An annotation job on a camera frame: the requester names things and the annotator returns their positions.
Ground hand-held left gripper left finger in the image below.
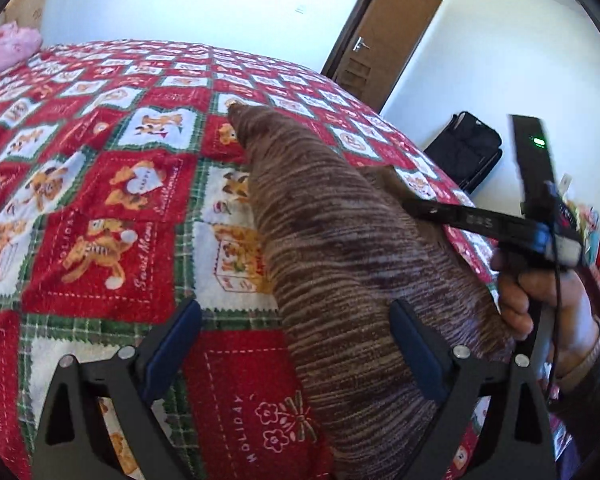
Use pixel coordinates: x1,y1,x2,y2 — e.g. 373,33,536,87
30,297,204,480

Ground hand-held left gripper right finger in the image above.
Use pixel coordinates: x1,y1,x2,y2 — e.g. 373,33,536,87
387,300,561,480

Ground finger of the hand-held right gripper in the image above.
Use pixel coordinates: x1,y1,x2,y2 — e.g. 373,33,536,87
402,195,546,242

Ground brown striped knit garment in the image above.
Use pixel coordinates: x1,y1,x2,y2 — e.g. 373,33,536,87
227,102,517,480

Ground person's right forearm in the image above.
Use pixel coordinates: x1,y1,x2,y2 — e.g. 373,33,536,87
545,330,600,463

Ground person's right hand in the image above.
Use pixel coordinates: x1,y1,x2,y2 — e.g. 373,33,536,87
492,250,600,377

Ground black bag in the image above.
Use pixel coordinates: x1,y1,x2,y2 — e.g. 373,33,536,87
422,110,504,196

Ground red green printed blanket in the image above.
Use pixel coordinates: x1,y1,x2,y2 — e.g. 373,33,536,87
0,40,506,480

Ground brown wooden door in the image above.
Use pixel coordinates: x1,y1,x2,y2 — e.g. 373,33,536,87
320,0,443,113

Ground pink cloth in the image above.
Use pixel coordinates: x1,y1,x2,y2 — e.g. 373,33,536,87
0,21,43,83

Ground black cable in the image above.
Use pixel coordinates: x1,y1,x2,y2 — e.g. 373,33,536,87
545,180,570,386

